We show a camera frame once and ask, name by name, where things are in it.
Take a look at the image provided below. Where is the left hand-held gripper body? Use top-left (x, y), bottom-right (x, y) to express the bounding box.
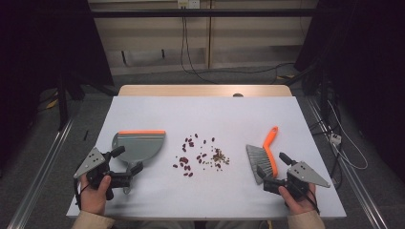
top-left (73, 146), bottom-right (132, 201)

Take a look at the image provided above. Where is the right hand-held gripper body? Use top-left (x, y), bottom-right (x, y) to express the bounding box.
top-left (263, 160), bottom-right (331, 202)

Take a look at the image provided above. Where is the orange brush with grey bristles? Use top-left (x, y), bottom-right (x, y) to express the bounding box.
top-left (245, 125), bottom-right (280, 185)

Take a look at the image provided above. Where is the grey dustpan with orange lip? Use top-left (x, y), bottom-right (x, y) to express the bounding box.
top-left (111, 129), bottom-right (167, 195)

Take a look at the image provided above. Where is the heap of small green beans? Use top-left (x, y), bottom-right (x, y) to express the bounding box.
top-left (203, 146), bottom-right (230, 166)

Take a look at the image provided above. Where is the person's right hand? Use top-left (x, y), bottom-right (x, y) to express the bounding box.
top-left (277, 182), bottom-right (319, 217)

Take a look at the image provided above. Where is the person's left hand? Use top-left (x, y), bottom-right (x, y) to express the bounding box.
top-left (79, 174), bottom-right (113, 216)

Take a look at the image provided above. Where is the white table mat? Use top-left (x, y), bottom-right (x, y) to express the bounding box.
top-left (66, 95), bottom-right (348, 220)

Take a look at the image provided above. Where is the dark curtain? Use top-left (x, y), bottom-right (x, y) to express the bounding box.
top-left (294, 0), bottom-right (405, 182)
top-left (0, 0), bottom-right (115, 163)

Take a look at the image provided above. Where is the black metal crossbar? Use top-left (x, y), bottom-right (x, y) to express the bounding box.
top-left (90, 9), bottom-right (319, 19)

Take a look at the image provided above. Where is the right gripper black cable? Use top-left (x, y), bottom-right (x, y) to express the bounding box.
top-left (302, 187), bottom-right (321, 215)

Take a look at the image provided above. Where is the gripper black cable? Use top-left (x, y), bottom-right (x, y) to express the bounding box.
top-left (73, 177), bottom-right (91, 211)
top-left (302, 187), bottom-right (321, 215)

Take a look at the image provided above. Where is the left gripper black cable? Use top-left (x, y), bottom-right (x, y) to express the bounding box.
top-left (73, 177), bottom-right (91, 211)

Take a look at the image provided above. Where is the aluminium floor rail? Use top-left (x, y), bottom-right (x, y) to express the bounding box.
top-left (305, 96), bottom-right (390, 229)
top-left (6, 117), bottom-right (77, 229)

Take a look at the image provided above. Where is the white cable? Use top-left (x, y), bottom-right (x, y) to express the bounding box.
top-left (327, 99), bottom-right (369, 171)

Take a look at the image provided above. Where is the black floor cable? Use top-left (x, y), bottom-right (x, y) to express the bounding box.
top-left (203, 62), bottom-right (295, 84)

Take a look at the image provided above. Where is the black hanging cable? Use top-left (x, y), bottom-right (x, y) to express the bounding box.
top-left (180, 15), bottom-right (219, 85)

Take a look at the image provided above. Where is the white wall socket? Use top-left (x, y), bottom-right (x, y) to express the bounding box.
top-left (177, 0), bottom-right (201, 10)

